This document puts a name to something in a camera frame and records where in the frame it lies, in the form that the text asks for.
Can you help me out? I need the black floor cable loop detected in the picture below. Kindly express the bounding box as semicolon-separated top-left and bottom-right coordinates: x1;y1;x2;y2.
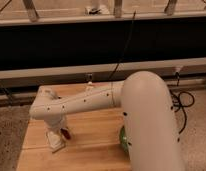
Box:
169;71;196;134

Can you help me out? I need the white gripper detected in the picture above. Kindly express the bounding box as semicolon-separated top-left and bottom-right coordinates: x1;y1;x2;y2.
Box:
46;117;65;142

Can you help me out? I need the wooden table board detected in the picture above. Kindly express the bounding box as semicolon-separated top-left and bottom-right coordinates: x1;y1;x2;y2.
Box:
15;82;134;171

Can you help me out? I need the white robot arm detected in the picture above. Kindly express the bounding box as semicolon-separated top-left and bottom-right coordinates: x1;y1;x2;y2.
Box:
30;71;185;171

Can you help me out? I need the green round object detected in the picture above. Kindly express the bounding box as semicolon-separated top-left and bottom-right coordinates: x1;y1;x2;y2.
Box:
119;126;129;154

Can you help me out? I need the red pepper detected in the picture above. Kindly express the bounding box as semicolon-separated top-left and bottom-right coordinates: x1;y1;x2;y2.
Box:
61;129;71;140

